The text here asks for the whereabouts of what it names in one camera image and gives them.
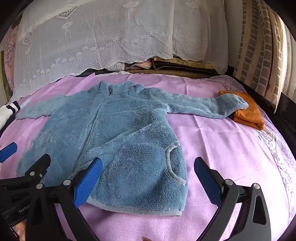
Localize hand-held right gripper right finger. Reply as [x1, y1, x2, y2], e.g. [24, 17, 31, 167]
[194, 157, 272, 241]

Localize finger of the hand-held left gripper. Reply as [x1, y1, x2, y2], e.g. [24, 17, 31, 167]
[0, 142, 18, 163]
[14, 153, 51, 186]

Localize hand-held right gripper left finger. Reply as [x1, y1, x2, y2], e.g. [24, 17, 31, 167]
[25, 158, 103, 241]

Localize blue fleece jacket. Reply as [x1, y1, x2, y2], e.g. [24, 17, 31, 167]
[15, 80, 249, 217]

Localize white garment with navy stripes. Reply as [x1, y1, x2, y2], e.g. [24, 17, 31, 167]
[0, 101, 20, 130]

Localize pink bed sheet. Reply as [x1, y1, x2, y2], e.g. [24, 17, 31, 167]
[0, 73, 294, 241]

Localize purple floral bed sheet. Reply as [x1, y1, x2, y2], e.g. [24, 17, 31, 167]
[253, 111, 296, 232]

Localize folded orange garment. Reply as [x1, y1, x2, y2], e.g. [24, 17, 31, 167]
[218, 90, 265, 131]

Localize pink floral quilt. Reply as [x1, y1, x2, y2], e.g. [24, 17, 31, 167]
[3, 23, 19, 79]

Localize brick pattern curtain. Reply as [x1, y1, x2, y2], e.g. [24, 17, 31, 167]
[232, 0, 288, 112]

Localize white lace cover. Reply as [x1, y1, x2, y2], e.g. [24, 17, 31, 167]
[10, 0, 229, 99]

